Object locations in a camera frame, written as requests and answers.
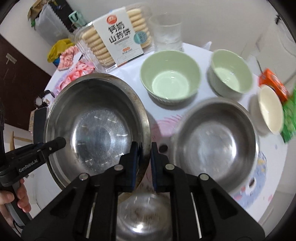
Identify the biscuit box with white label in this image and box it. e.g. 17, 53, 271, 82
74, 3, 154, 72

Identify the large stainless steel bowl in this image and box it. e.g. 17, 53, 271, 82
44, 73, 151, 189

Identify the small stainless steel bowl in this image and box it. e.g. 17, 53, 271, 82
116, 192, 172, 240

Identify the clear glass cup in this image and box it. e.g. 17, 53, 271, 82
149, 13, 183, 52

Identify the green Lays chips bag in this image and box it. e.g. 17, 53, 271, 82
281, 87, 296, 143

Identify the person's left hand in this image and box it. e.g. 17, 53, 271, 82
0, 178, 31, 227

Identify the medium stainless steel bowl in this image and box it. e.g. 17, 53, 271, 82
169, 97, 259, 194

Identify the yellow plastic bag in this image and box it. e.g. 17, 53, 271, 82
47, 38, 74, 63

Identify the ribbed pale green bowl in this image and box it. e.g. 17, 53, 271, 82
208, 49, 253, 100

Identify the small cream ribbed bowl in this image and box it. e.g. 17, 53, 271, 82
249, 85, 284, 136

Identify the wide pale green bowl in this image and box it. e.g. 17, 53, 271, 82
139, 50, 201, 105

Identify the pink snack bag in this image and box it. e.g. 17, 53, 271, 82
55, 45, 95, 93

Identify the orange Ovaltine biscuit box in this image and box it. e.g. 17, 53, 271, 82
259, 68, 290, 103

